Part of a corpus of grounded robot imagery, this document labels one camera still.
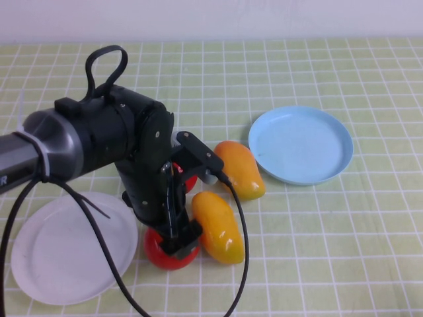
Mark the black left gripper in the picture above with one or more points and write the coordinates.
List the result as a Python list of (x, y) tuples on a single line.
[(148, 204)]

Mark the red plastic apple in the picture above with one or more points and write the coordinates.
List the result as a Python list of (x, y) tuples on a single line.
[(191, 185), (154, 254)]

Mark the yellow orange plastic mango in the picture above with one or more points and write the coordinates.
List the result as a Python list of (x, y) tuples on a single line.
[(246, 173), (218, 228)]

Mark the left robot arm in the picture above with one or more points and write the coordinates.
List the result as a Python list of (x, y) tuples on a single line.
[(99, 138)]

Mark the white round plate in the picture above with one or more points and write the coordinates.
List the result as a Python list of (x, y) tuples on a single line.
[(59, 257)]

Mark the light blue round plate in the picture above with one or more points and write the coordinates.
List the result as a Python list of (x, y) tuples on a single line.
[(300, 145)]

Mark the black zip tie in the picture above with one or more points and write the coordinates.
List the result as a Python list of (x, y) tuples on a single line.
[(99, 210)]

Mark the green white checked tablecloth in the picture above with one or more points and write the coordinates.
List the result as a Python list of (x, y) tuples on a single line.
[(297, 247)]

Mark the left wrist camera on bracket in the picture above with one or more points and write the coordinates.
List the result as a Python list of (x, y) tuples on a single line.
[(198, 152)]

